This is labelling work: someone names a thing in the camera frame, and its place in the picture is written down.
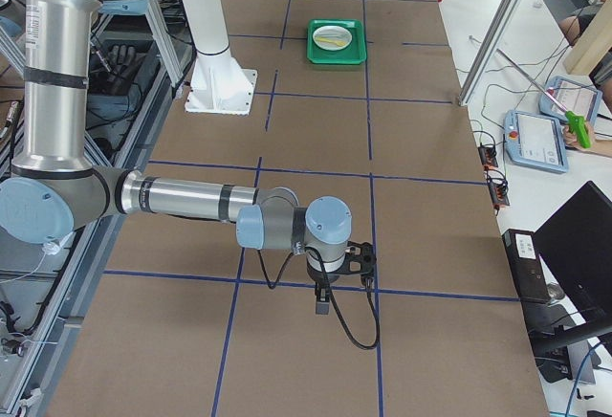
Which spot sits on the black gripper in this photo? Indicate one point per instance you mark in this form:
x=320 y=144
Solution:
x=317 y=277

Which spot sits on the yellow plastic spoon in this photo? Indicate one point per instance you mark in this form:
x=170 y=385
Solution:
x=331 y=44

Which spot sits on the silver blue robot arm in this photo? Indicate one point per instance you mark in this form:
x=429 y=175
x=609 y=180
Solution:
x=53 y=189

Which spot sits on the person's hand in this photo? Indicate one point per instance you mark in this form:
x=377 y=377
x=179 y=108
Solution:
x=571 y=138

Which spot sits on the orange circuit board lower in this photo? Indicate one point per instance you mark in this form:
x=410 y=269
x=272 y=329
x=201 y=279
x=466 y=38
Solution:
x=498 y=189

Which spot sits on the orange circuit board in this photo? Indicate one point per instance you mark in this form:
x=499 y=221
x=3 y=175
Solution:
x=498 y=189
x=487 y=155

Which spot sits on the black computer box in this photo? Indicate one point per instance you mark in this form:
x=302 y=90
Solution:
x=525 y=265

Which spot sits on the orange circuit board upper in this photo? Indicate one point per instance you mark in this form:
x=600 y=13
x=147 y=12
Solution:
x=487 y=155

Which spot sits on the green plastic tray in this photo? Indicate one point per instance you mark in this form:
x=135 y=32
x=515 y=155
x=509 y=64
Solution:
x=355 y=54

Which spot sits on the clear plastic fork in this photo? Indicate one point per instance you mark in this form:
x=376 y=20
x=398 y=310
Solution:
x=329 y=35

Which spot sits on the black monitor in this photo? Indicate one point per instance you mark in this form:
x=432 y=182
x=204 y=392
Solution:
x=575 y=244

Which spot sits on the white round plate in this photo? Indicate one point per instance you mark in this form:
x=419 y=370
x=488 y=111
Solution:
x=334 y=29

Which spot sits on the blue teach pendant near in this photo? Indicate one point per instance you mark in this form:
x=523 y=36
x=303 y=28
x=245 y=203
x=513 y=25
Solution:
x=535 y=141

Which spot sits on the blue teach pendant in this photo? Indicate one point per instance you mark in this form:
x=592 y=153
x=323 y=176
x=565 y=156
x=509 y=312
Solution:
x=535 y=141
x=581 y=99

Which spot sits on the black glove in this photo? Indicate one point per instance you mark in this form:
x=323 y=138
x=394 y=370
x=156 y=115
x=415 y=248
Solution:
x=120 y=65

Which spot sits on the blue teach pendant far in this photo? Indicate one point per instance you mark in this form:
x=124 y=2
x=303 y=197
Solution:
x=581 y=99

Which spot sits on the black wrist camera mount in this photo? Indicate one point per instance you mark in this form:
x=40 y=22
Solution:
x=359 y=259

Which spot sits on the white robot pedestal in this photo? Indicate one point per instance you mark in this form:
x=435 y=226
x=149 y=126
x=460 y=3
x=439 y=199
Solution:
x=218 y=85

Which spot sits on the green handled grabber stick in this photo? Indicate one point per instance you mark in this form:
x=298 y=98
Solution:
x=576 y=123

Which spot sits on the aluminium frame post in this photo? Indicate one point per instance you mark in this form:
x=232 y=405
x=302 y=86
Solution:
x=500 y=21

